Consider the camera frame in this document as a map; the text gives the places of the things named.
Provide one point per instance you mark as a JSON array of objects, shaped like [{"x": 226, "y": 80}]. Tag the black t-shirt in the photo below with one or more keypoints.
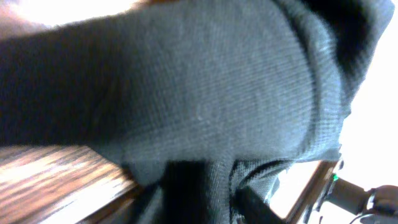
[{"x": 197, "y": 99}]

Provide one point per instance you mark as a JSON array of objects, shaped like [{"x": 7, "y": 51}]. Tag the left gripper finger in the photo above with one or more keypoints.
[{"x": 254, "y": 210}]

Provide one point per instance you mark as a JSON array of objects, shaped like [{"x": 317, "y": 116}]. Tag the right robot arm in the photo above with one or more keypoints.
[{"x": 374, "y": 206}]

